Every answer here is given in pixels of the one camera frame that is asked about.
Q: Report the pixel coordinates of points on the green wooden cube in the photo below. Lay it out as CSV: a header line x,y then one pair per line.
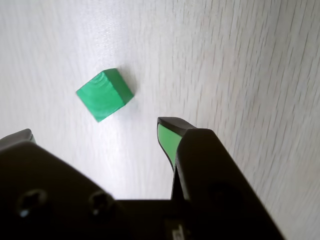
x,y
105,96

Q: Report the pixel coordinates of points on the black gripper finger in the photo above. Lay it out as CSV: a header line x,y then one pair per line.
x,y
37,190

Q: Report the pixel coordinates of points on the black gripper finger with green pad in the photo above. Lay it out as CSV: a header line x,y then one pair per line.
x,y
207,180

